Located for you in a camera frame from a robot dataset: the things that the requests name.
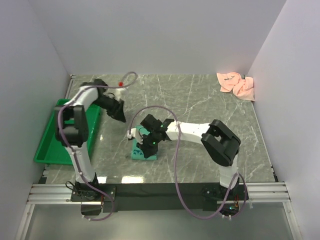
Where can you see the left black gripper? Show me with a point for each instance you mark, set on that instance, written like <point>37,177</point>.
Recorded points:
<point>117,111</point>

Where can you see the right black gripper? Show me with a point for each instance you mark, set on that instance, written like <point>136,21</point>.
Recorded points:
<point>147,150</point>

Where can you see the blue green crocodile towel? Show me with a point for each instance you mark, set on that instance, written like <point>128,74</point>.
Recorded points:
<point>136,153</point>

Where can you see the pink towel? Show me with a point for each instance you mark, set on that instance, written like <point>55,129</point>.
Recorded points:
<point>241,87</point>

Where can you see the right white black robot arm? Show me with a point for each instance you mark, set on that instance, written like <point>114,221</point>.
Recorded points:
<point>221,144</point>

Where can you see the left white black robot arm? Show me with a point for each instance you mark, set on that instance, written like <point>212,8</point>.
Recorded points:
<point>72,129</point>

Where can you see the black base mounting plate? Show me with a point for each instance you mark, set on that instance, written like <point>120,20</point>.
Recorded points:
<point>157,196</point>

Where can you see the green plastic tray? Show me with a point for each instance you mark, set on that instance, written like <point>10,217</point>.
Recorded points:
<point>52,151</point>

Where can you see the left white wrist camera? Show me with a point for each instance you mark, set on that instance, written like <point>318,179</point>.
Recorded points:
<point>120,91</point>

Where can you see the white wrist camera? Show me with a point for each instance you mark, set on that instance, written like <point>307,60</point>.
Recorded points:
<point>134,133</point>
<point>120,91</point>

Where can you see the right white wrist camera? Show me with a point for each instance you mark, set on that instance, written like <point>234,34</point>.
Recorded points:
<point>134,133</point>

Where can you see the aluminium rail frame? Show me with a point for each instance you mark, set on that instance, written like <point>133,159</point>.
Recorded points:
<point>195,98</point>

